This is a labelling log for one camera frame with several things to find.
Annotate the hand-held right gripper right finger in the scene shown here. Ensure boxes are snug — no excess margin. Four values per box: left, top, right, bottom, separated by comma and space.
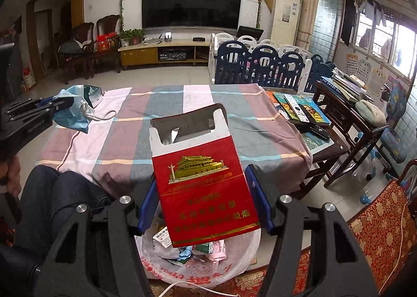
244, 163, 378, 297

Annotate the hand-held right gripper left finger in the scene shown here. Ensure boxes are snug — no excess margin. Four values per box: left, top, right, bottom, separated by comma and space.
33, 175, 158, 297

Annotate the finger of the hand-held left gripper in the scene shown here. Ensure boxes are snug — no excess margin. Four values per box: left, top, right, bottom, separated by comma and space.
3, 96, 65, 114
10, 100, 75, 122

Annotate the blue face mask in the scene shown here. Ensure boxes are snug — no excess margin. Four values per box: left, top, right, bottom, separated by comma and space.
52, 85, 116, 134

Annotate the red cigarette pack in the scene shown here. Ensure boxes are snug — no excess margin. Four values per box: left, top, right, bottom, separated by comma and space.
149, 102, 261, 249

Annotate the pink snack packet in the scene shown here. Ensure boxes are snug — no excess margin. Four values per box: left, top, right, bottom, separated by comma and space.
208, 240, 227, 262

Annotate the white bin with plastic liner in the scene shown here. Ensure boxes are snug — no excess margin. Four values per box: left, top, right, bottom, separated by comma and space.
135, 199, 263, 291

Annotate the person's left hand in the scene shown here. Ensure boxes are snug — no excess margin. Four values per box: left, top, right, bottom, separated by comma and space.
0, 154, 22, 200

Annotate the white red sack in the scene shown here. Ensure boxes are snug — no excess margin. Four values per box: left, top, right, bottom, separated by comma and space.
21, 67, 36, 91

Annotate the white medicine box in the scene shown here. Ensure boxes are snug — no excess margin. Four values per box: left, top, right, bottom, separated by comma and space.
152, 227, 173, 249

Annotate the dark green tissue box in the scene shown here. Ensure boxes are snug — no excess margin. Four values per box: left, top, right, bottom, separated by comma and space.
80, 85, 103, 109

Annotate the dark bag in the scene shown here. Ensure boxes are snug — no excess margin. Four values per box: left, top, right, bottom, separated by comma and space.
58, 40, 84, 55

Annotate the dark wooden chair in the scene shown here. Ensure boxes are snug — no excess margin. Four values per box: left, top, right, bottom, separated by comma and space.
94, 14, 122, 73
59, 22, 95, 84

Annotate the dark wooden low table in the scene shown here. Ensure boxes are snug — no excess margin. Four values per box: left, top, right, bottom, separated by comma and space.
293, 134, 349, 200

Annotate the red gift box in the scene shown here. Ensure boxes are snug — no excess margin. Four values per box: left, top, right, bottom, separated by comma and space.
97, 33, 118, 53

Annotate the black remote control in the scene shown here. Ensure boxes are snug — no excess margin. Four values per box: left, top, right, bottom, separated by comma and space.
308, 124, 331, 139

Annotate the white remote control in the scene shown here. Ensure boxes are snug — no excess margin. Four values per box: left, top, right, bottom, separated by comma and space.
284, 94, 310, 123

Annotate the yellow wooden television cabinet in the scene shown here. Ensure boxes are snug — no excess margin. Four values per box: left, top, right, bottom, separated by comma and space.
118, 39, 212, 68

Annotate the green potted plant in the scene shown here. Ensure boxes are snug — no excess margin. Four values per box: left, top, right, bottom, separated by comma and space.
119, 28, 145, 47

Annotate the dark wooden side table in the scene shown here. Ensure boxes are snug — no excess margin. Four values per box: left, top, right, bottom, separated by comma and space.
314, 80, 390, 187

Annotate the red patterned cushion cover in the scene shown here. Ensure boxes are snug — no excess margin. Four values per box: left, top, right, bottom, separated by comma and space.
156, 180, 417, 297

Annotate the black audio receiver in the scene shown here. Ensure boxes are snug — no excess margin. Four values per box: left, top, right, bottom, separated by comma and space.
158, 50, 188, 61

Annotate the blue white baby fence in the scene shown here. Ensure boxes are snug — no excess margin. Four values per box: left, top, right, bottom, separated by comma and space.
208, 33, 336, 94

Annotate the grey green cushion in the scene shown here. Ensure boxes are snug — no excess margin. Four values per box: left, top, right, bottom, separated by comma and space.
355, 100, 387, 126

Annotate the stack of books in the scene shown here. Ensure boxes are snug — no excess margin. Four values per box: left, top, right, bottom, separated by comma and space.
321, 67, 375, 102

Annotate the black monitor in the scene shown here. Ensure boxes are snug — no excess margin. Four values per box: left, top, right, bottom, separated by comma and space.
236, 26, 264, 42

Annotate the blue child's chair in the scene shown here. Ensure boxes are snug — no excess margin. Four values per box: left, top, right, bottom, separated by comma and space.
379, 79, 417, 180

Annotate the black television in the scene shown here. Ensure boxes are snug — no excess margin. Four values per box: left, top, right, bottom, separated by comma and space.
142, 0, 243, 30

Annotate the white standing air conditioner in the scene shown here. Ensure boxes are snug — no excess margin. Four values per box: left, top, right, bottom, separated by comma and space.
270, 0, 301, 48

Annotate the beige curtain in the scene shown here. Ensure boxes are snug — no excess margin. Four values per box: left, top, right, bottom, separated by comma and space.
295, 0, 321, 52

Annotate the dark hanging garment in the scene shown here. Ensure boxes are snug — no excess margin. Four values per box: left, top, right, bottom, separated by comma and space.
340, 0, 355, 45

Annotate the white hanging shirt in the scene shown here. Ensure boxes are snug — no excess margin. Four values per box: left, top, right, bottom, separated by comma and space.
357, 0, 387, 27

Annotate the white cable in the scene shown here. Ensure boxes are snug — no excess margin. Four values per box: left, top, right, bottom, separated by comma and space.
158, 282, 235, 297

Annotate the wall chart poster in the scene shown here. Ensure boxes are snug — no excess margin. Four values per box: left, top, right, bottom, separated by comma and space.
345, 53, 359, 73
357, 58, 372, 81
370, 67, 387, 96

